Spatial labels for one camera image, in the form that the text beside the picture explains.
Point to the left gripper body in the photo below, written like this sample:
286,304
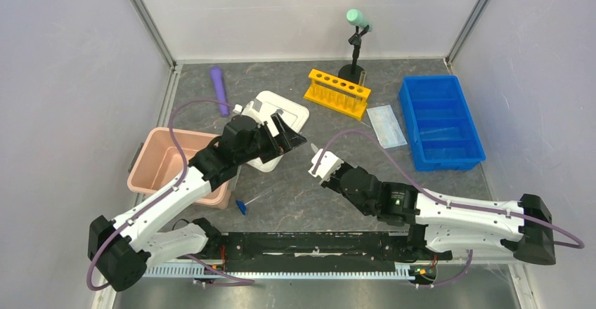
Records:
270,147

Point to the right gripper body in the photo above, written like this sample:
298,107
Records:
333,182

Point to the blue bulb dropper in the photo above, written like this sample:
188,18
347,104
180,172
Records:
242,206

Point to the packaged face mask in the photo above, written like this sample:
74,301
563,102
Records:
386,127

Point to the glass tube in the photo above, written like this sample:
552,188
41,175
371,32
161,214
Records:
361,83

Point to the long glass rod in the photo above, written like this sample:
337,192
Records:
433,133

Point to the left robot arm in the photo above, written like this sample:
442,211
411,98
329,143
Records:
122,249

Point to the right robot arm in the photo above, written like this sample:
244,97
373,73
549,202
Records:
442,223

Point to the white plastic lid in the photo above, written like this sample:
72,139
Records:
293,114

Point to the yellow test tube rack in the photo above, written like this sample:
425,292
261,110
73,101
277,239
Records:
337,94

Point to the purple microphone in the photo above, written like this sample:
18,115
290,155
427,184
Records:
217,78

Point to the pink plastic bin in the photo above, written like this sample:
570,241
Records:
158,160

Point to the black microphone stand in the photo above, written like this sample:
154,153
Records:
352,72

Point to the blue plastic tray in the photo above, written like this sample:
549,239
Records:
438,101

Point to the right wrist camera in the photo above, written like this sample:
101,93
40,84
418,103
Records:
324,164

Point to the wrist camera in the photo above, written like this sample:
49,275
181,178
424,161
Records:
253,109
324,164

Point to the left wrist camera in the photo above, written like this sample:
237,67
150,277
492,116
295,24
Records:
253,109

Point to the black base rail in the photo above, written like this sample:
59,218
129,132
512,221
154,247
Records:
310,256

